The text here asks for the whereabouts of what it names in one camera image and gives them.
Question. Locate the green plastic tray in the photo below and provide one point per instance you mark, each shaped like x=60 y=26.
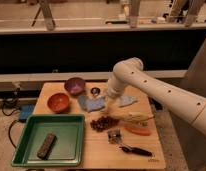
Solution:
x=67 y=149

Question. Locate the wooden board table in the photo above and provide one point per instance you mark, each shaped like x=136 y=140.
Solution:
x=98 y=153

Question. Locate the bunch of dark grapes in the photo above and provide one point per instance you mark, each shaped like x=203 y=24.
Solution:
x=103 y=123

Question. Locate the purple bowl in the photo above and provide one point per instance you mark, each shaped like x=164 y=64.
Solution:
x=75 y=85

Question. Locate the yellow corn cob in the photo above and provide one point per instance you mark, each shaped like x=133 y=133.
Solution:
x=136 y=117

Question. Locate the red-orange bowl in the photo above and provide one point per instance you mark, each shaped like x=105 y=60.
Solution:
x=58 y=102

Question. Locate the light blue crumpled cloth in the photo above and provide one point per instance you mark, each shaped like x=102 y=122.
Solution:
x=126 y=100

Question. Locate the dark rectangular block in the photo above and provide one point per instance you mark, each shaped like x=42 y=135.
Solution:
x=46 y=146

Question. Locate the blue sponge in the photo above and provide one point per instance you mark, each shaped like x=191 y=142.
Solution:
x=95 y=104

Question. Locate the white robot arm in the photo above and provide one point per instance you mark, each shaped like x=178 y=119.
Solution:
x=188 y=106

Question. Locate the orange carrot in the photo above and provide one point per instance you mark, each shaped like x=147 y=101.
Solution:
x=139 y=131

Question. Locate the blue folded cloth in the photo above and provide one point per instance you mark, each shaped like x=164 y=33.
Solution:
x=82 y=99

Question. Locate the blue box on floor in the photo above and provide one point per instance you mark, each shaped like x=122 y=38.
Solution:
x=25 y=112

